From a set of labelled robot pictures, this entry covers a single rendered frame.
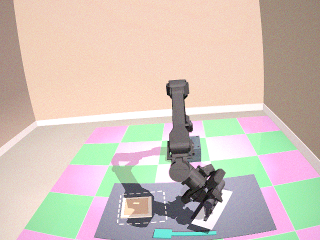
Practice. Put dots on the white square tile with dark blue centre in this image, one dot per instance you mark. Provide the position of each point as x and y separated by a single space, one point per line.
136 207

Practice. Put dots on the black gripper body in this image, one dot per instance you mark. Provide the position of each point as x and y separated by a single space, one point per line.
197 182

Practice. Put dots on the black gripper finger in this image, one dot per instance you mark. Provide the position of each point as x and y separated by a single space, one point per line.
202 197
215 194

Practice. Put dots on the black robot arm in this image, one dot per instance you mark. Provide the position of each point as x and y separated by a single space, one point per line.
179 143

